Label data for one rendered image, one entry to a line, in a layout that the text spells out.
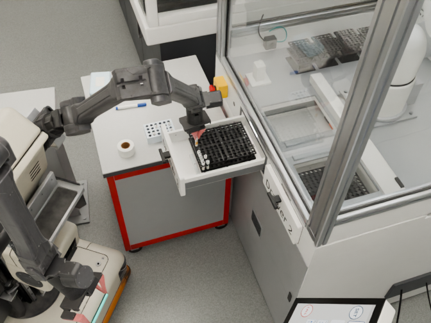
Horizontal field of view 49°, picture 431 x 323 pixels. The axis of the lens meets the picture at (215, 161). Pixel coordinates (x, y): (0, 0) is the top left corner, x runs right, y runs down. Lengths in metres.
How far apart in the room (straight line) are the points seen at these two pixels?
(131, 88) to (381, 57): 0.57
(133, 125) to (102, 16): 2.15
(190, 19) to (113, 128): 0.69
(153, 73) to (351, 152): 0.52
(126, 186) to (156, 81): 0.97
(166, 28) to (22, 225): 1.55
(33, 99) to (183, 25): 0.80
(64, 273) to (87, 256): 1.10
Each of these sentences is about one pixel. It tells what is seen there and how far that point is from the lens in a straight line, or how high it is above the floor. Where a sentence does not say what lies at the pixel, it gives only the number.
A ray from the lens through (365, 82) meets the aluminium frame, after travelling 1.09.
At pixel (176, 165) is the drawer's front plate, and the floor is 0.93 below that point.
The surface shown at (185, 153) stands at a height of 0.84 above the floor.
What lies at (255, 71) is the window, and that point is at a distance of 1.76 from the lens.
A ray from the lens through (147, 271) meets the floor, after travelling 2.57.
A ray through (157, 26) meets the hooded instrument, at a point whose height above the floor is 0.91.
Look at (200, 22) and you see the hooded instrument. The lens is 2.48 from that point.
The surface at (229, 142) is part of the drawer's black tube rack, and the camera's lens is 1.87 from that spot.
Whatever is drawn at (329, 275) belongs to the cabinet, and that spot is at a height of 0.67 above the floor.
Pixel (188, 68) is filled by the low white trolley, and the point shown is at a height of 0.76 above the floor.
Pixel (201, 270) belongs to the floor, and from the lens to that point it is 2.56.
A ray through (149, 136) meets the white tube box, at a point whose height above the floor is 0.79.
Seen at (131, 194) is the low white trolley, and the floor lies 0.56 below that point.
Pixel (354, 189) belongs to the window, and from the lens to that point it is 1.40.
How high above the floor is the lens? 2.29
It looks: 51 degrees down
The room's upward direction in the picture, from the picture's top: 2 degrees clockwise
